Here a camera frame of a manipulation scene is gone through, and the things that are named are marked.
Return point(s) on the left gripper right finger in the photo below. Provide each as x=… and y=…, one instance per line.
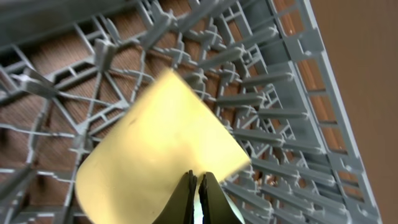
x=214, y=204

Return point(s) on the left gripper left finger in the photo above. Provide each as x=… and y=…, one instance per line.
x=180, y=207

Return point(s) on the yellow plastic cup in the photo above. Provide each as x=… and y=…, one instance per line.
x=131, y=174

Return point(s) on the grey dishwasher rack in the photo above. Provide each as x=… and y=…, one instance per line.
x=70, y=70

